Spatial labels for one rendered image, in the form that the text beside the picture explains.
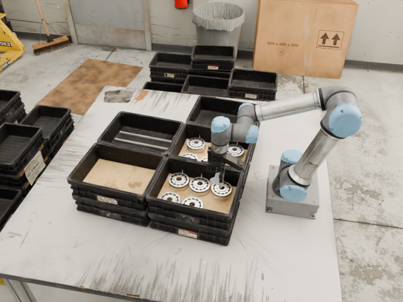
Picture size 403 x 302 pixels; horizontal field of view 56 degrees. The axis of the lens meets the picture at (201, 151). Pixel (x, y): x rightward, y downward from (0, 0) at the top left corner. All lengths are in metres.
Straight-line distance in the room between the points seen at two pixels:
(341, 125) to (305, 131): 1.08
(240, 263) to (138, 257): 0.46
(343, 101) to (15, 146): 2.22
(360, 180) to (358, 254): 0.75
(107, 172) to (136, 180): 0.17
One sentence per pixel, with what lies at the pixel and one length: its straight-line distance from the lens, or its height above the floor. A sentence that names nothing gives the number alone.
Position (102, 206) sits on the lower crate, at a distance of 1.90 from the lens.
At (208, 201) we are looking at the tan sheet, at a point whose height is 0.83.
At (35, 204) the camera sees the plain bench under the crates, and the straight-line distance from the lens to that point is 2.16.
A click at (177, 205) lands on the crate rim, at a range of 1.68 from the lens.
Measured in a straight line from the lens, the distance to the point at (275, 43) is 4.56.
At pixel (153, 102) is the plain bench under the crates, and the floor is 0.70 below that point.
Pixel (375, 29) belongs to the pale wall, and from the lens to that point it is 4.86.
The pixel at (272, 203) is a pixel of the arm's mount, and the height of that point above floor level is 0.77.
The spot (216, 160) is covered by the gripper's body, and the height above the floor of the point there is 1.08.
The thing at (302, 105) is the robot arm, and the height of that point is 1.34.
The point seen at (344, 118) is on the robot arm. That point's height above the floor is 1.40.
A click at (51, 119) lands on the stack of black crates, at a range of 3.31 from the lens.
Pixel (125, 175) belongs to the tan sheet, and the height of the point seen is 0.83.
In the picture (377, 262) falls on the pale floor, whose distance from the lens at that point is 2.88.
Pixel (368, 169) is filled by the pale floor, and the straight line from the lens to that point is 3.50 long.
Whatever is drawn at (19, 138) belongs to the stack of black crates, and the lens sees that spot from 3.00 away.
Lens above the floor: 2.19
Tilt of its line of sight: 41 degrees down
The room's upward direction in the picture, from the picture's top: 1 degrees clockwise
